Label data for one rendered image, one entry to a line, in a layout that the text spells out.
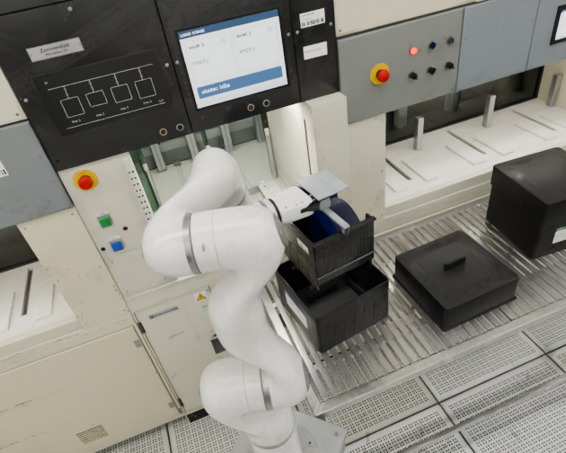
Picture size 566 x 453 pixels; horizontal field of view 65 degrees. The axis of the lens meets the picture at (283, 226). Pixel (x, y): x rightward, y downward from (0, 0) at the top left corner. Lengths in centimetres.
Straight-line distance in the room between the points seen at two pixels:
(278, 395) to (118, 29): 95
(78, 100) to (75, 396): 119
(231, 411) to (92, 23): 96
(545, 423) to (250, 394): 162
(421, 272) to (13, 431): 167
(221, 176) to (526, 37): 136
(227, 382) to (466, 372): 161
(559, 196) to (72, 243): 158
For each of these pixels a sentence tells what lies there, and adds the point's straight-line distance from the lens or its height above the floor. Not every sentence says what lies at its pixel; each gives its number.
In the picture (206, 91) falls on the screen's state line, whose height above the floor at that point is 151.
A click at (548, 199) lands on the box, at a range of 170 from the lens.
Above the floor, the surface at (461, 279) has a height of 86.
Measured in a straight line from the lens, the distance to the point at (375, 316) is 151.
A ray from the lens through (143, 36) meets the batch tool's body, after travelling 128.
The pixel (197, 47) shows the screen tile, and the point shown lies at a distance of 131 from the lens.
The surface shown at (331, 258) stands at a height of 110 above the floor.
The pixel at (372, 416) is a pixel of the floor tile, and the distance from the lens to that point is 222.
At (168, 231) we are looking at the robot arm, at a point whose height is 156.
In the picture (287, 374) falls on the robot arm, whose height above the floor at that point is 120.
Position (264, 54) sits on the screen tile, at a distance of 136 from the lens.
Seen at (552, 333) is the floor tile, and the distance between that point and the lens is 264.
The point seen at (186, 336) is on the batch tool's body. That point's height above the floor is 58.
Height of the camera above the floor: 196
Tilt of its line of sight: 38 degrees down
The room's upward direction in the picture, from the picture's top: 10 degrees counter-clockwise
